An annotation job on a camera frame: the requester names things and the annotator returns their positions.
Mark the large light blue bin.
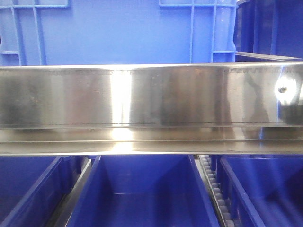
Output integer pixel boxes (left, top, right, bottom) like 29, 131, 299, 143
0, 0, 237, 66

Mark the white roller track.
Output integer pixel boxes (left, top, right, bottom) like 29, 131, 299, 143
197, 155, 235, 227

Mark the dark blue bin lower middle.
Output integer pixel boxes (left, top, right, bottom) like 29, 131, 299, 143
67, 155, 219, 227

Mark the dark blue bin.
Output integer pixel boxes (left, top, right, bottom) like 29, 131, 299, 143
67, 155, 219, 227
0, 156, 85, 227
210, 155, 303, 227
234, 0, 303, 58

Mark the dark blue bin lower right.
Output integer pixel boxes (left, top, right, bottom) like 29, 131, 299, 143
210, 155, 303, 227

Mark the dark blue bin lower left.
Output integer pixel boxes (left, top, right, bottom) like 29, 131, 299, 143
0, 156, 85, 227

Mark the dark blue bin upper right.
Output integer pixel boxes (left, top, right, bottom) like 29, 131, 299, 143
234, 0, 303, 58

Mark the stainless steel shelf rail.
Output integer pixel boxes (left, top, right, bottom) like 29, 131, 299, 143
0, 53, 303, 156

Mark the rail screw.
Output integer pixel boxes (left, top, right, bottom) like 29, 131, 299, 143
278, 86, 288, 93

